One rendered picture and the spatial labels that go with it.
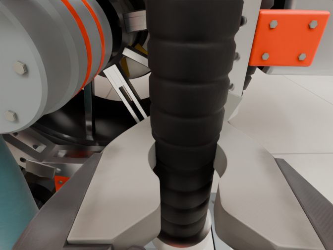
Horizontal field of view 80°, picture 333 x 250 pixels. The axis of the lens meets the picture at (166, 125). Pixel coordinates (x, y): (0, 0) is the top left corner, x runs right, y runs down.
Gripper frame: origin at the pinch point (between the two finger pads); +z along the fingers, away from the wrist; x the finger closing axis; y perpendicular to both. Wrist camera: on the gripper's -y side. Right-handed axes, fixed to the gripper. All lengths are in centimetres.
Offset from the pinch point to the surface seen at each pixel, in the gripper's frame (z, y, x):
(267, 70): 38.6, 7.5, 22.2
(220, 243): 34, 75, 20
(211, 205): 51, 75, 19
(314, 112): 166, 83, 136
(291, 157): 97, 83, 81
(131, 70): 48, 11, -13
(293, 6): 38.2, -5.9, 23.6
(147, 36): 48.5, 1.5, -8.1
